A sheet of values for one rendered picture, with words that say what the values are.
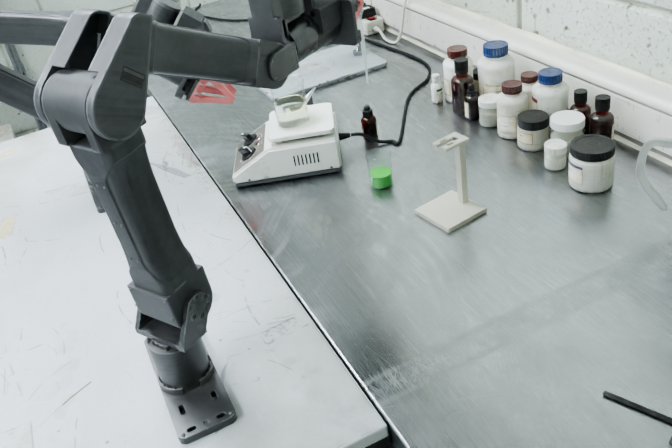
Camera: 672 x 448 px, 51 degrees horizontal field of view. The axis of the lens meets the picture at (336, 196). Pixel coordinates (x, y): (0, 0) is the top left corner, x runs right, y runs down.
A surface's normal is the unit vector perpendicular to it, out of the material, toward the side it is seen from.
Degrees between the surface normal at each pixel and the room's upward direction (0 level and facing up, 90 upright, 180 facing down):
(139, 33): 90
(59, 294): 0
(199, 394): 0
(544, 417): 0
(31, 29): 87
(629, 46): 90
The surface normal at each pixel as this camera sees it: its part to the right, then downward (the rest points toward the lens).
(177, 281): 0.80, 0.21
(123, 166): 0.82, 0.38
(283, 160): 0.05, 0.52
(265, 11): -0.54, 0.50
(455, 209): -0.14, -0.84
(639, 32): -0.89, 0.34
